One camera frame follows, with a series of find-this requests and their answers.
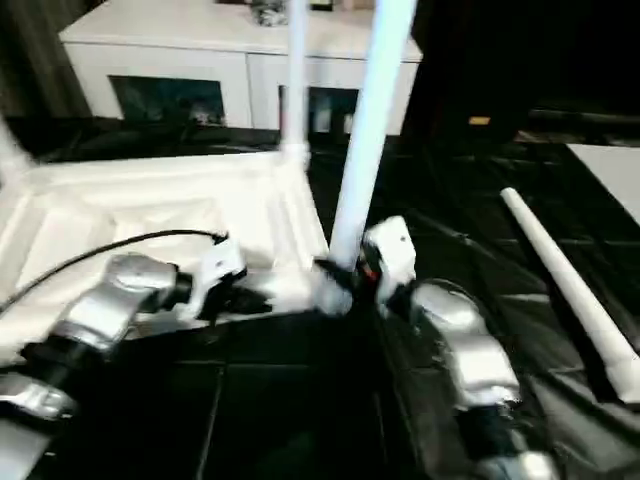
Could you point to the white plastic table top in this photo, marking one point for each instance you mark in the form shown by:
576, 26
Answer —
150, 200

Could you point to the black work mat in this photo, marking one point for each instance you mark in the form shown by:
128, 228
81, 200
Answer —
475, 210

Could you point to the small tan box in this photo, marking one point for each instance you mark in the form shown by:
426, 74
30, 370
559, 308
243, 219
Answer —
480, 120

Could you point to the white cabinet with openings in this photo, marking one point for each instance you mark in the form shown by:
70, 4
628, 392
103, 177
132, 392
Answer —
200, 55

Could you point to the flat white board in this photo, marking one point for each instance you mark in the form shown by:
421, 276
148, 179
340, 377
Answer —
612, 175

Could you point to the small shiny metal ornament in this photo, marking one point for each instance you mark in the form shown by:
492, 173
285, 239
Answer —
270, 12

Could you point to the grey curtain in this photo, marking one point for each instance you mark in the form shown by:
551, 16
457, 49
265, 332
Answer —
40, 60

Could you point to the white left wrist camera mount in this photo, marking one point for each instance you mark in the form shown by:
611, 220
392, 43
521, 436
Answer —
215, 275

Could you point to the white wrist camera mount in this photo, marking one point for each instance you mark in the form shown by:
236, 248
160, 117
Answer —
392, 255
215, 275

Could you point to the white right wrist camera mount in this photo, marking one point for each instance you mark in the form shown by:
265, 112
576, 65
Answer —
392, 255

